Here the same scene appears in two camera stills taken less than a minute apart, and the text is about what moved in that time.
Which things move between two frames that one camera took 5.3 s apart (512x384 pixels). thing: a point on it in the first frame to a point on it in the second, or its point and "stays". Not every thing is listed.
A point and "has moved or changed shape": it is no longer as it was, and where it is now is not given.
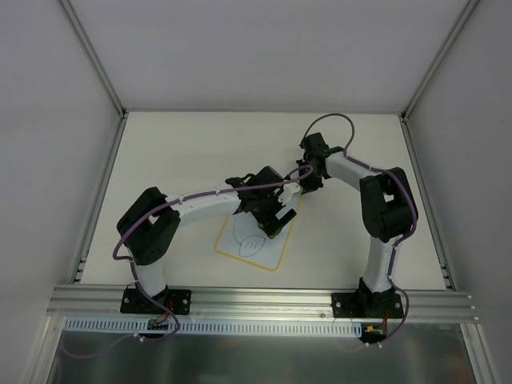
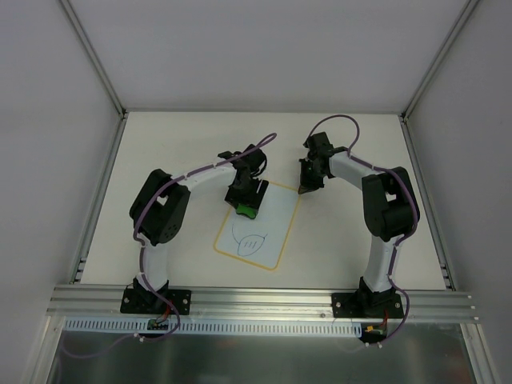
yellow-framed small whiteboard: [243, 238] stays
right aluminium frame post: [460, 23] stays
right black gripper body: [306, 178] stays
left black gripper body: [274, 216] to [246, 195]
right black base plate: [362, 305] stays
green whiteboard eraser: [274, 235] has moved or changed shape
